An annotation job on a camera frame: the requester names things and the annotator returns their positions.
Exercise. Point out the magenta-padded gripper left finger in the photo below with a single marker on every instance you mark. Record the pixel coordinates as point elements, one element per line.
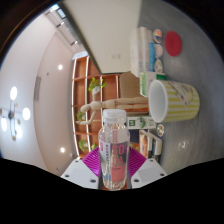
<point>78,173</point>

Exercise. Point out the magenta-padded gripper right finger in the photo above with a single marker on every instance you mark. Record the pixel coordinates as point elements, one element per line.
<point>148,173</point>

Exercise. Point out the clear bottle with pink label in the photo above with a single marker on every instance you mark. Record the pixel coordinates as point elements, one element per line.
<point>114,156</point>

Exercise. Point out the recessed round ceiling light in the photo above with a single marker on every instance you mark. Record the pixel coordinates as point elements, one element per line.
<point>62,149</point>
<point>60,67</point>

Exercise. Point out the dark books with orange cover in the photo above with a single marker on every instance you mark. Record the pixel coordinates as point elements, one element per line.
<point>150,143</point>

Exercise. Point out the round printed badge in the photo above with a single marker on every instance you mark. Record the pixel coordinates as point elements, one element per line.
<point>158,50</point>
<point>157,33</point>
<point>158,65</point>
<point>160,130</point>

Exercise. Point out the wooden artist mannequin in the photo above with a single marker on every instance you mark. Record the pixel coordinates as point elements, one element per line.
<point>110,104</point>

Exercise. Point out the yellow striped white cup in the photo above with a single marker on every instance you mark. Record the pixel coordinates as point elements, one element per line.
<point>180,100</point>

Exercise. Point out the orange wooden shelf unit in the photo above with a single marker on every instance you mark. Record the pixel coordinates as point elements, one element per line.
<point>81,90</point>

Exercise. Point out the multi-bulb ceiling lamp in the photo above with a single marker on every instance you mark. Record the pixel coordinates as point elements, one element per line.
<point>13,115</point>

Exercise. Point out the ceiling air vent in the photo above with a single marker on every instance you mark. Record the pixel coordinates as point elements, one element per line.
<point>37,88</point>

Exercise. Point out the small green and white box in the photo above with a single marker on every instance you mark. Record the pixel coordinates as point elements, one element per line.
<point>148,78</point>

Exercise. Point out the flat round red coaster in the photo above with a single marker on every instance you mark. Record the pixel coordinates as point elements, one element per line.
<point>173,43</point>

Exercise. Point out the grey window curtain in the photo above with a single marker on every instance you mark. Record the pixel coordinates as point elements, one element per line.
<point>65,26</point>

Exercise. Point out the white wall switch plate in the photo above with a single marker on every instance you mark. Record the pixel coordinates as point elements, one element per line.
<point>115,56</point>

